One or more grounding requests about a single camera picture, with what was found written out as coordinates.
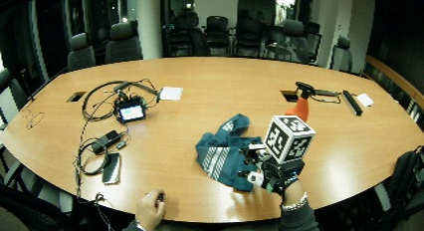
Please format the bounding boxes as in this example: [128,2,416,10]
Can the teal striped cloth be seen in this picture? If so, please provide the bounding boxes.
[195,113,267,192]

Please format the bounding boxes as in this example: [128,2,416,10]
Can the white cube with black markers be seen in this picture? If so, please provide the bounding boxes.
[262,115,318,165]

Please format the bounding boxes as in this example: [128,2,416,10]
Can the black smartphone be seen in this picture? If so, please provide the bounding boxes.
[101,152,124,186]

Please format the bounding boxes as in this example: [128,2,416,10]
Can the black power bank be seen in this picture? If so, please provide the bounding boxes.
[90,129,129,155]

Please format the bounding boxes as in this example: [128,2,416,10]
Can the orange spray bottle black trigger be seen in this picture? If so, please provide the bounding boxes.
[283,81,318,122]

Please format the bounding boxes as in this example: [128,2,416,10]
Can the black device with lit screen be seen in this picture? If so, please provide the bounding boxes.
[113,97,149,124]

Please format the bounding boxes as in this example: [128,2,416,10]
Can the black office chair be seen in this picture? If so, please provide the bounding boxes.
[231,16,267,58]
[304,21,323,66]
[0,182,78,231]
[203,15,233,57]
[170,9,213,58]

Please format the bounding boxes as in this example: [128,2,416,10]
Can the white paper sheet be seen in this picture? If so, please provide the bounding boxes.
[158,86,185,102]

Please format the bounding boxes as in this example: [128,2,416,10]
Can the long black bar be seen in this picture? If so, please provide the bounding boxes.
[342,90,364,117]

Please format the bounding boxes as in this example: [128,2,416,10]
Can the small white card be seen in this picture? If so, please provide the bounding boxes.
[355,93,376,108]

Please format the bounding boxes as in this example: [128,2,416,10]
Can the grey office chair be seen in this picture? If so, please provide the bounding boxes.
[66,32,98,73]
[328,35,355,75]
[104,21,145,65]
[269,18,311,65]

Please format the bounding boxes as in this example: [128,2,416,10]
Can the white column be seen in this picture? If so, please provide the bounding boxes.
[136,0,165,61]

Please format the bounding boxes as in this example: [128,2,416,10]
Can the silver bracelet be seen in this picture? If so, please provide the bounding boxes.
[279,192,310,213]

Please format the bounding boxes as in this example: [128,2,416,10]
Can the long black cable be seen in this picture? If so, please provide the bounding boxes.
[72,116,133,205]

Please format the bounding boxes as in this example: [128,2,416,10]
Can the black looped cable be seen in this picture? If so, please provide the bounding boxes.
[81,78,162,122]

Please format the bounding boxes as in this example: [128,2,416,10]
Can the thin wire eyeglasses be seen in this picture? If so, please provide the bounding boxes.
[23,107,47,131]

